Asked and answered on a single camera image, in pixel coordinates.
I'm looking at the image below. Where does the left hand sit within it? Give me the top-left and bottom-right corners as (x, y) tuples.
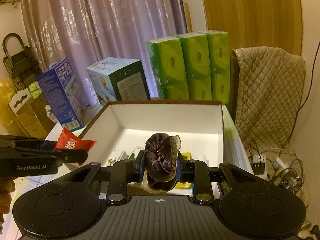
(0, 177), (16, 230)

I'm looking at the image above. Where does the red candy wrapper packet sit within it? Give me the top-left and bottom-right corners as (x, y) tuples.
(55, 128), (96, 153)

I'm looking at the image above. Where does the yellow plastic bag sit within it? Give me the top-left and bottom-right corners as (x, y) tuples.
(0, 77), (24, 136)

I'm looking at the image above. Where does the pink curtain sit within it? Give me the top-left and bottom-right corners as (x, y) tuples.
(21, 0), (187, 105)

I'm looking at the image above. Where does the green tissue pack bundle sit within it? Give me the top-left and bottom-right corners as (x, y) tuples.
(146, 30), (231, 105)

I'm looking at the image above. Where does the quilted beige chair cover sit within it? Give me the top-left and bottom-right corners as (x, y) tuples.
(233, 46), (306, 148)

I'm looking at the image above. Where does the brown cardboard box white inside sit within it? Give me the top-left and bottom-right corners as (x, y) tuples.
(75, 100), (253, 201)

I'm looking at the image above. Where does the black folding hand cart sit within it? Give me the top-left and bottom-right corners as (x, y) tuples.
(2, 33), (42, 90)

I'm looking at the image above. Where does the brown cardboard carton floor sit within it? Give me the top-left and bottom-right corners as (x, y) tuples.
(9, 88), (55, 139)

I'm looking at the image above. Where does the milk carton box cow picture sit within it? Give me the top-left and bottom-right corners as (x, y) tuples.
(87, 57), (151, 106)

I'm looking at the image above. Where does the yellow snack packet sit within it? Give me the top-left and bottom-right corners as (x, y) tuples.
(174, 152), (191, 189)

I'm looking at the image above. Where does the white power strip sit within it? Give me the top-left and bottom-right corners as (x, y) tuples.
(252, 154), (267, 176)

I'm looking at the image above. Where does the blue milk carton box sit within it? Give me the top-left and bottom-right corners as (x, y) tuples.
(37, 57), (87, 132)

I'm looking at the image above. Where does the white ointment box green bird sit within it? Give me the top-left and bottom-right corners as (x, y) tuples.
(106, 146), (142, 166)

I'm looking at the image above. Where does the dark purple velvet scrunchie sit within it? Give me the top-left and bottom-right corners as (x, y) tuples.
(143, 133), (181, 193)

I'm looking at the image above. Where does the small black fan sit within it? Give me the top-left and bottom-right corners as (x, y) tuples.
(279, 172), (303, 193)

